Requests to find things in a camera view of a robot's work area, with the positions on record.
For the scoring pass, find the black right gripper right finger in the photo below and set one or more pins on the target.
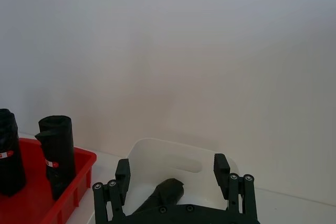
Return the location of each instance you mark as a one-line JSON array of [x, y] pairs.
[[222, 174]]

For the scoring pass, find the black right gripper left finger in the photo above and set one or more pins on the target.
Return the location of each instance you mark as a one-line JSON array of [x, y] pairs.
[[121, 179]]

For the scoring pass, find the white plastic bin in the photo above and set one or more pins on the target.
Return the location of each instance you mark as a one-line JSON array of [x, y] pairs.
[[168, 158]]

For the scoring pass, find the red plastic tray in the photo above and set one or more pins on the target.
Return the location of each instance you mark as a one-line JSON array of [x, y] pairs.
[[31, 205]]

